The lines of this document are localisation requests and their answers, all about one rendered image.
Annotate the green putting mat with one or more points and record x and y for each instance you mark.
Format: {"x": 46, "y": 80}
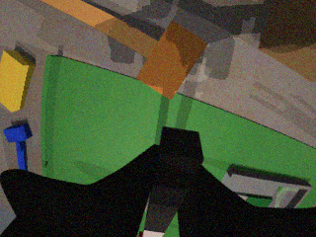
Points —
{"x": 103, "y": 120}

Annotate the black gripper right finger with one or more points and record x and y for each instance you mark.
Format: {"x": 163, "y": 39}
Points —
{"x": 210, "y": 209}

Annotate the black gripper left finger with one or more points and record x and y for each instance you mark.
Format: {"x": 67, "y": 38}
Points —
{"x": 111, "y": 207}

